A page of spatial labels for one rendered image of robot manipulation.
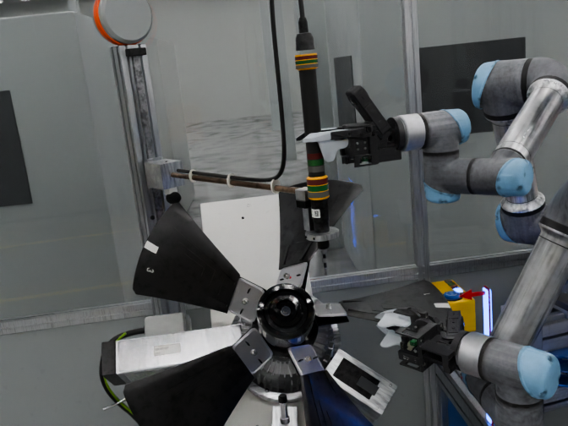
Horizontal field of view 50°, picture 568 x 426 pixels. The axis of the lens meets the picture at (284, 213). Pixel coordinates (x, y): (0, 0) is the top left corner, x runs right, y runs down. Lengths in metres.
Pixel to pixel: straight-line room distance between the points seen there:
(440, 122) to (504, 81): 0.34
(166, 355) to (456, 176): 0.74
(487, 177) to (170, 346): 0.77
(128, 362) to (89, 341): 0.72
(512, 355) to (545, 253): 0.21
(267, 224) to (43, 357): 0.94
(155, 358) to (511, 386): 0.75
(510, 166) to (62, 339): 1.50
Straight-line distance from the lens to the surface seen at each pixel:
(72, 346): 2.15
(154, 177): 1.72
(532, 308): 1.19
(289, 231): 1.41
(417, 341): 1.14
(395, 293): 1.39
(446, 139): 1.30
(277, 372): 1.38
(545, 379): 1.06
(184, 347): 1.41
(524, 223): 1.78
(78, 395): 2.23
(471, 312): 1.66
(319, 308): 1.31
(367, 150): 1.24
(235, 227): 1.63
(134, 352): 1.43
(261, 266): 1.58
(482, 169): 1.27
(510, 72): 1.59
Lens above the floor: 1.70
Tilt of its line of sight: 13 degrees down
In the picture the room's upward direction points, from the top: 6 degrees counter-clockwise
